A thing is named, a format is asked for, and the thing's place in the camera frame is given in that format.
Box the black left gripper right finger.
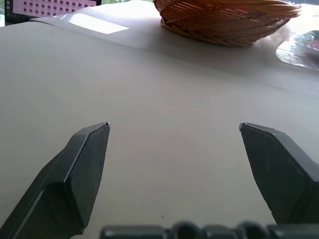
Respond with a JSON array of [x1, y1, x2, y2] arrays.
[[239, 121, 319, 226]]

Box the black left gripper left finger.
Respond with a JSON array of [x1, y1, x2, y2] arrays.
[[0, 121, 111, 239]]

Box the pink patterned board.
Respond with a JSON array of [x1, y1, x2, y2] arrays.
[[4, 0, 100, 27]]

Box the clear plastic bag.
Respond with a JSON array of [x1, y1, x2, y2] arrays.
[[276, 29, 319, 69]]

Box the brown woven wicker basket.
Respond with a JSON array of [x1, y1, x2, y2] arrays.
[[153, 0, 303, 47]]

